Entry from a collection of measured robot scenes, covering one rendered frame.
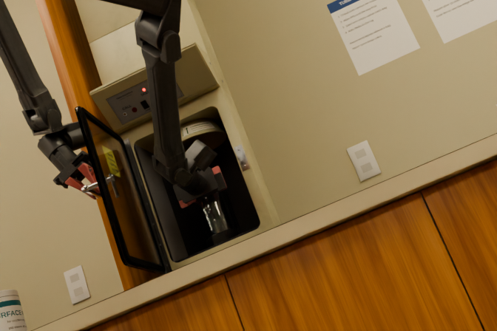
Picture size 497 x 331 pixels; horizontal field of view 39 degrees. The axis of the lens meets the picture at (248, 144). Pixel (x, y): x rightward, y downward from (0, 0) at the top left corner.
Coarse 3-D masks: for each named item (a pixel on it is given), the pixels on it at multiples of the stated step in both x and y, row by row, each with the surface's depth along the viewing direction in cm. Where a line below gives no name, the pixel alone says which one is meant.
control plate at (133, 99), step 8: (136, 88) 188; (112, 96) 188; (120, 96) 188; (128, 96) 189; (136, 96) 189; (144, 96) 189; (112, 104) 189; (120, 104) 190; (128, 104) 190; (136, 104) 190; (120, 112) 191; (128, 112) 191; (136, 112) 191; (144, 112) 191; (120, 120) 192; (128, 120) 192
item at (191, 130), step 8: (192, 120) 195; (200, 120) 195; (208, 120) 196; (184, 128) 194; (192, 128) 193; (200, 128) 193; (208, 128) 193; (216, 128) 195; (184, 136) 192; (192, 136) 191; (200, 136) 207; (208, 136) 206; (216, 136) 205; (224, 136) 202; (184, 144) 206; (208, 144) 207; (216, 144) 206
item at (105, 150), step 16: (96, 128) 173; (96, 144) 167; (112, 144) 182; (112, 160) 175; (96, 176) 159; (128, 176) 184; (112, 192) 164; (128, 192) 178; (128, 208) 172; (112, 224) 155; (128, 224) 166; (144, 224) 180; (128, 240) 161; (144, 240) 174; (144, 256) 169
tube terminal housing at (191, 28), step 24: (192, 24) 197; (96, 48) 204; (120, 48) 202; (120, 72) 200; (216, 72) 193; (216, 96) 190; (216, 120) 202; (240, 120) 198; (144, 144) 199; (240, 144) 185; (240, 168) 184; (264, 192) 185; (264, 216) 180; (240, 240) 180
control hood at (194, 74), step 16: (192, 48) 183; (176, 64) 185; (192, 64) 185; (208, 64) 187; (128, 80) 186; (144, 80) 187; (176, 80) 187; (192, 80) 187; (208, 80) 188; (96, 96) 188; (192, 96) 190; (112, 112) 191; (112, 128) 193; (128, 128) 194
